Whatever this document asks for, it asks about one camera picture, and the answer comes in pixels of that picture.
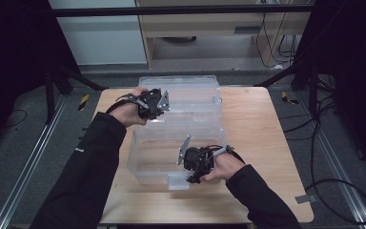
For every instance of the metal floor rail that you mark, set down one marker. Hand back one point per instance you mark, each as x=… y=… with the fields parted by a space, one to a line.
x=28 y=165
x=340 y=178

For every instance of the black metal stand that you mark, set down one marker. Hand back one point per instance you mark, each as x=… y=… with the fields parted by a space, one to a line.
x=313 y=89
x=49 y=95

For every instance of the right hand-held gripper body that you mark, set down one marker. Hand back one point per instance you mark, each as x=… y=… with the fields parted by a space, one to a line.
x=197 y=157

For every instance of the person's left hand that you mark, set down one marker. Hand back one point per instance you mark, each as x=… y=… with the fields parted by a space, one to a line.
x=128 y=111

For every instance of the clear plastic storage box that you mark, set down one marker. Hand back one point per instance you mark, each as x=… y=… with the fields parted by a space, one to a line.
x=184 y=127

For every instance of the light wooden desk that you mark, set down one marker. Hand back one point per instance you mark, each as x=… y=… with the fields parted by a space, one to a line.
x=203 y=24

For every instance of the black horizontal bar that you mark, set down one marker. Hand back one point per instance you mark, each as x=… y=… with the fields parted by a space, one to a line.
x=171 y=11

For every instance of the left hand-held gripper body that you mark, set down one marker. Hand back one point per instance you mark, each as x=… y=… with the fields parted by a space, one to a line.
x=152 y=103

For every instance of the white cabinet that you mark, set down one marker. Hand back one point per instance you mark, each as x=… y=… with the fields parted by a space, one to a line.
x=101 y=38

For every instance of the yellow black striped tape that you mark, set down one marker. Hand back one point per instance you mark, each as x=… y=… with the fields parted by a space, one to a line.
x=83 y=102
x=288 y=99

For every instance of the grey floor bracket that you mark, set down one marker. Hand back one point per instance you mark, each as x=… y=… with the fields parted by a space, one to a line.
x=305 y=198

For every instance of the person's right hand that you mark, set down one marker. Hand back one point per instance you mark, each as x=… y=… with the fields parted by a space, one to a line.
x=224 y=167

